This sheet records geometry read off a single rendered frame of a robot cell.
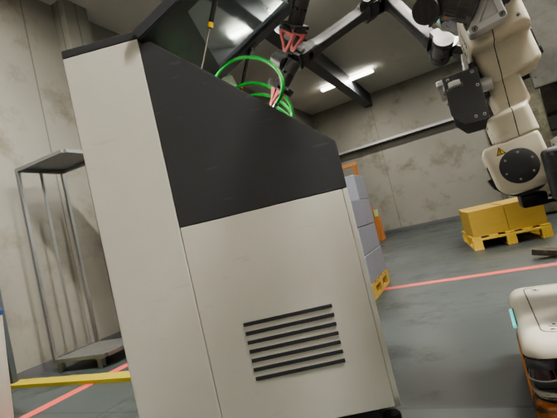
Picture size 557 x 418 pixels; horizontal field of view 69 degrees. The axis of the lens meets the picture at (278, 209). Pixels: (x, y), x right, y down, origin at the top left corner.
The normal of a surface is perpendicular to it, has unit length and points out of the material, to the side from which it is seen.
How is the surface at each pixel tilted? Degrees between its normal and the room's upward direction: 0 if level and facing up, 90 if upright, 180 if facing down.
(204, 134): 90
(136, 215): 90
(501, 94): 90
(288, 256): 90
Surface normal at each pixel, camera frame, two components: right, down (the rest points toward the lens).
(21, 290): 0.87, -0.23
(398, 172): -0.44, 0.05
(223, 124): -0.08, -0.04
